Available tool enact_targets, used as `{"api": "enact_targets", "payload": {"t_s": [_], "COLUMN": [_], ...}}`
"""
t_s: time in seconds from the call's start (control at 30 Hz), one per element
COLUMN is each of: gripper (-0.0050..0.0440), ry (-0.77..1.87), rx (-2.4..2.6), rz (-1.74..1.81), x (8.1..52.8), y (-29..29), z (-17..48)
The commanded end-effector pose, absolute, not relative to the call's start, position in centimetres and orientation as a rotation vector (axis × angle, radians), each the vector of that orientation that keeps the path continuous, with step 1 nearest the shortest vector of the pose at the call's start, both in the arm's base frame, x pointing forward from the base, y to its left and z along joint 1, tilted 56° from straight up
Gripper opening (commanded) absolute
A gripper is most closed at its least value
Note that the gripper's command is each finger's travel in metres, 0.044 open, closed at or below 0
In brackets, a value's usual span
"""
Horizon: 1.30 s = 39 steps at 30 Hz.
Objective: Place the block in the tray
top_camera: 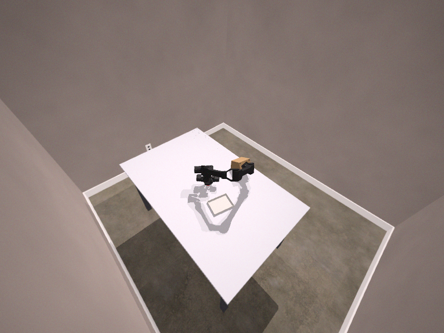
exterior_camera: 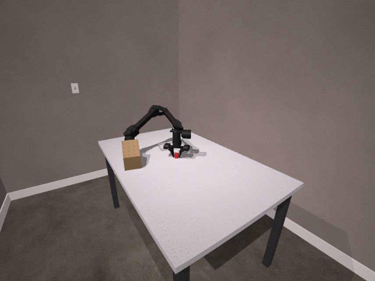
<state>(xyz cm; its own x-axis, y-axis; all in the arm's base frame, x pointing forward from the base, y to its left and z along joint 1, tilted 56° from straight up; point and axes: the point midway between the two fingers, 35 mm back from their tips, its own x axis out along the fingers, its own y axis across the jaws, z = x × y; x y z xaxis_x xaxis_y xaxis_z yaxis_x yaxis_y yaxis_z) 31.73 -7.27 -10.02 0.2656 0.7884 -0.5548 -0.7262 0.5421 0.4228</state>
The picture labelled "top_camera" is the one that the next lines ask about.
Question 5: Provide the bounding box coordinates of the white tray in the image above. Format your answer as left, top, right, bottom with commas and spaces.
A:
207, 193, 234, 216

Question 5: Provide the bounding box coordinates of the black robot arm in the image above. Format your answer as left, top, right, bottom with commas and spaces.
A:
194, 162, 254, 185

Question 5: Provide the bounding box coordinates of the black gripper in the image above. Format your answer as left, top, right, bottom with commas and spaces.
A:
196, 174, 219, 182

